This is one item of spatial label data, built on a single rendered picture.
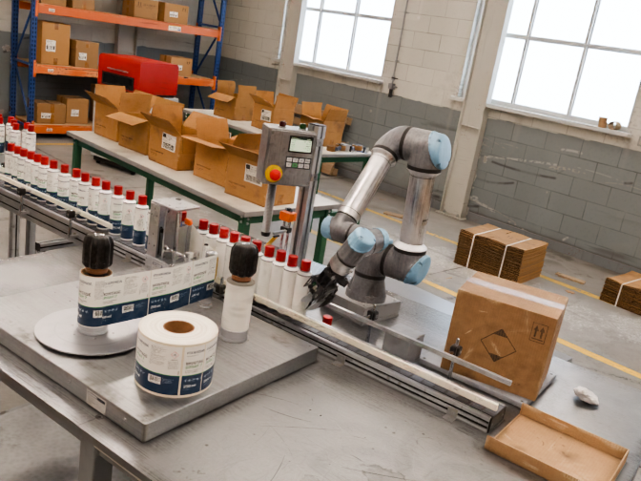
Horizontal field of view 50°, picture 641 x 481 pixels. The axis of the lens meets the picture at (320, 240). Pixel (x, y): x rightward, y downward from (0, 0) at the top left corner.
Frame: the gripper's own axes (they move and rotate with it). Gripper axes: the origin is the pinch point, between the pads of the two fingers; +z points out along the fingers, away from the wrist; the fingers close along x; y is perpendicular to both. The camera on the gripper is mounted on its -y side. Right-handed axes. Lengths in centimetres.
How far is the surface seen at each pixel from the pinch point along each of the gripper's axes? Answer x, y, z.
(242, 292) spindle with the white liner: -7.9, 30.9, -7.9
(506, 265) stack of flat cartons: -18, -391, 101
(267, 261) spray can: -20.8, 2.5, -0.2
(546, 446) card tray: 77, -1, -32
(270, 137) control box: -47, 1, -31
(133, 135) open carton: -236, -148, 141
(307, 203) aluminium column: -28.6, -12.3, -17.7
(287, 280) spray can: -10.6, 3.1, -2.2
